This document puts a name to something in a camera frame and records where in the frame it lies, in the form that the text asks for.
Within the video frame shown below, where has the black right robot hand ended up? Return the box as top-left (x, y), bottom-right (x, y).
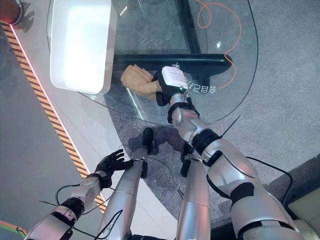
top-left (151, 65), bottom-right (189, 107)

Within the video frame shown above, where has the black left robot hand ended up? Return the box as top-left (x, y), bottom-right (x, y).
top-left (94, 148), bottom-right (135, 189)

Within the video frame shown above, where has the tan cloth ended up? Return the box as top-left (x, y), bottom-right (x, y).
top-left (120, 64), bottom-right (162, 101)

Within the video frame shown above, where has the white rectangular basket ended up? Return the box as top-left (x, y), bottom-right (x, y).
top-left (49, 0), bottom-right (119, 96)

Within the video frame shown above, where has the white text sticker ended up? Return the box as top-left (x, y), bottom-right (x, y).
top-left (173, 62), bottom-right (220, 95)

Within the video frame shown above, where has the dark left robot foot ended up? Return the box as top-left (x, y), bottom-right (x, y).
top-left (142, 127), bottom-right (155, 155)

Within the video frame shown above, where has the silver right robot leg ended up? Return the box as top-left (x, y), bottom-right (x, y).
top-left (175, 154), bottom-right (211, 240)

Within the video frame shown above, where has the yellow black hazard tape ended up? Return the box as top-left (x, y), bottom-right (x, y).
top-left (0, 20), bottom-right (109, 215)

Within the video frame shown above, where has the green orange object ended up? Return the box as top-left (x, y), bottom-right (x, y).
top-left (0, 220), bottom-right (28, 240)

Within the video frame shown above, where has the red round object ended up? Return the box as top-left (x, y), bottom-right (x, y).
top-left (0, 0), bottom-right (25, 26)

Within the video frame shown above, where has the white box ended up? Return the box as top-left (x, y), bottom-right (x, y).
top-left (286, 194), bottom-right (320, 240)

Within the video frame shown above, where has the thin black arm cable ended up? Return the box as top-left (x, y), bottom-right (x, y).
top-left (55, 183), bottom-right (81, 207)

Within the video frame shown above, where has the orange cable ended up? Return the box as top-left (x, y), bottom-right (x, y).
top-left (194, 0), bottom-right (243, 90)

